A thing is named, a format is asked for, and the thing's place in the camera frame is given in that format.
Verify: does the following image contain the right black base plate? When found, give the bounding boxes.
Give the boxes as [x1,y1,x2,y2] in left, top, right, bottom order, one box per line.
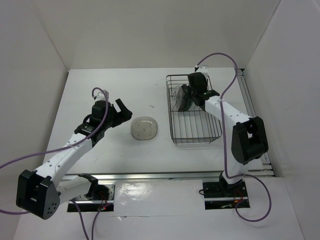
[198,181,250,210]

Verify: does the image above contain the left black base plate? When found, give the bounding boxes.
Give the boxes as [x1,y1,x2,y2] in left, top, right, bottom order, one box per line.
[66,183,116,213]

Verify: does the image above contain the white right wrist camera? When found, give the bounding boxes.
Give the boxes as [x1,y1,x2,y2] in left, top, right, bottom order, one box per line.
[194,65,209,75]

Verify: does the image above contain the smoky grey glass plate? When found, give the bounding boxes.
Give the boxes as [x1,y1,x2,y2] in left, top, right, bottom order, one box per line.
[130,116,158,141]

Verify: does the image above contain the aluminium right side rail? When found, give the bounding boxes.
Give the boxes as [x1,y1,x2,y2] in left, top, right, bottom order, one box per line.
[237,68,275,177]

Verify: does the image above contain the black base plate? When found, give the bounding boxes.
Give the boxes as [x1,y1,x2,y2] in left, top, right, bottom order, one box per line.
[198,181,250,210]
[66,183,116,213]

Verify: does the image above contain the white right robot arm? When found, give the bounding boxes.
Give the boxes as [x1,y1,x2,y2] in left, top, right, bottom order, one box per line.
[187,72,269,196]

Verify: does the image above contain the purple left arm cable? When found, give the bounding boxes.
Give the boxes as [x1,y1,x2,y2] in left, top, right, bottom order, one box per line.
[0,86,111,240]

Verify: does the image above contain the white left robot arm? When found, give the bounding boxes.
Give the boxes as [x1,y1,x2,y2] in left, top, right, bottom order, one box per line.
[16,98,133,220]

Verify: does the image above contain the aluminium front rail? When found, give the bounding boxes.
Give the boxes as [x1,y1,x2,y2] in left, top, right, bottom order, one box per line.
[62,167,275,181]

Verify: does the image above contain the black glossy round plate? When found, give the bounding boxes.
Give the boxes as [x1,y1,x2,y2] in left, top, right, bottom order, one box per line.
[178,84,193,112]

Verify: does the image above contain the aluminium rail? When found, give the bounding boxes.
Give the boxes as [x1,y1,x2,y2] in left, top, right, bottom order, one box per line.
[237,68,275,177]
[62,167,275,181]

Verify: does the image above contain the grey wire dish rack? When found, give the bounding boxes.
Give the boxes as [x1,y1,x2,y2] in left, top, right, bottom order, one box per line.
[165,74,222,145]

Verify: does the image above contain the clear textured glass plate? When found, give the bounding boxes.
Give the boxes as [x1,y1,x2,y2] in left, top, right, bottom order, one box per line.
[170,85,184,111]

